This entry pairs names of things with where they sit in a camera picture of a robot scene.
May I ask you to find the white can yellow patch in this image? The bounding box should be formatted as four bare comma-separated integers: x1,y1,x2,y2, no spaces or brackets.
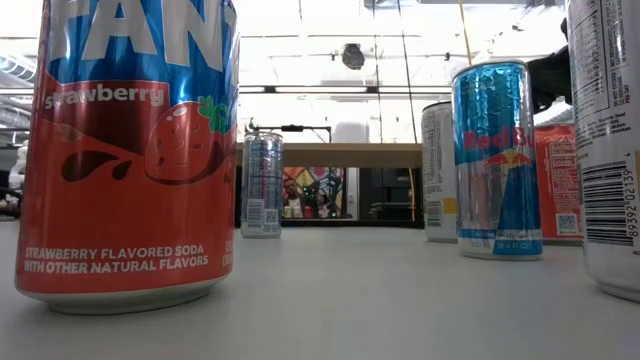
421,101,459,244
566,0,640,305

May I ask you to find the red Fanta strawberry can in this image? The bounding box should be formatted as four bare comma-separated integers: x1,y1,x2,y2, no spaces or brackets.
13,0,241,316
533,123,585,246

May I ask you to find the colourful patterned panel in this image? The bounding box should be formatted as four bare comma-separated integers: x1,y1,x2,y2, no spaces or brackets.
282,166,347,220

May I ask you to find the person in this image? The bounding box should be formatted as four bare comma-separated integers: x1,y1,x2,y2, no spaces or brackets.
282,177,307,220

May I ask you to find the white cylinder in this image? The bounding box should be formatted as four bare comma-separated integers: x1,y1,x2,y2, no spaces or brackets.
331,121,372,145

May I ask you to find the silver blue slim can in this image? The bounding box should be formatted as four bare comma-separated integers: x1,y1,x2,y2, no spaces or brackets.
240,130,284,239

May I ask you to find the black cabinet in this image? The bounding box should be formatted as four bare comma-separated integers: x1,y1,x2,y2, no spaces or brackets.
358,167,422,222

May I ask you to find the long ceiling light strip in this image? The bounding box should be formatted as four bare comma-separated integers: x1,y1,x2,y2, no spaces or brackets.
238,84,454,95

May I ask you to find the Red Bull sugarfree can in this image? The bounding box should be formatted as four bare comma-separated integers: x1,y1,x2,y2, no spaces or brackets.
451,58,545,261

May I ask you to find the wooden shelf black frame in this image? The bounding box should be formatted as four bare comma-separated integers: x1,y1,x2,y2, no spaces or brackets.
234,142,424,169

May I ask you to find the black ceiling cord reel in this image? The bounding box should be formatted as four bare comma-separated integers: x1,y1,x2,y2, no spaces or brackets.
341,42,367,71

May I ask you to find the yellow hanging cord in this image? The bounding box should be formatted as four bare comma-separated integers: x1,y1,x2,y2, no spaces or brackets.
457,0,474,66

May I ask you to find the ceiling air duct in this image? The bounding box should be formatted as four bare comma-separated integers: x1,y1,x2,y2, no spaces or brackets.
0,54,36,84

